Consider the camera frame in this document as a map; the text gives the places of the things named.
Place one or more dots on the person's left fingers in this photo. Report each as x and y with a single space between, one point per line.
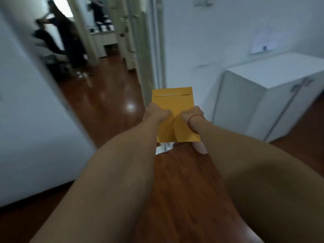
165 113

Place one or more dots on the white desk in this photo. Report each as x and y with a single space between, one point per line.
103 40

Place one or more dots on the person's left hand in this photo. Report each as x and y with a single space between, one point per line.
155 113

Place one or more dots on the yellow paper envelope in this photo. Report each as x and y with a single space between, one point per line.
172 99

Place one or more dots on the white door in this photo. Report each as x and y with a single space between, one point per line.
126 30

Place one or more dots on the white paper sheet on wall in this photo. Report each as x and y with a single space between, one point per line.
263 40

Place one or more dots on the person's right forearm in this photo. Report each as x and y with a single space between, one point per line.
253 179

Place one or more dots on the white low cabinet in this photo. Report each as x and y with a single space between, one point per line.
265 96

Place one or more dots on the person's right fingers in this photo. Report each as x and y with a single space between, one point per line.
182 115

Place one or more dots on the white door frame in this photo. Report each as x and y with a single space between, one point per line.
154 42

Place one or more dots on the pale pink shoe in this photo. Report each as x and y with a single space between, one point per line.
200 148

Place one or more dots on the person's right hand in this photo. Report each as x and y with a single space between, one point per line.
190 112

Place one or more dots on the person's left forearm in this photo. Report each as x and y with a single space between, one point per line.
106 179

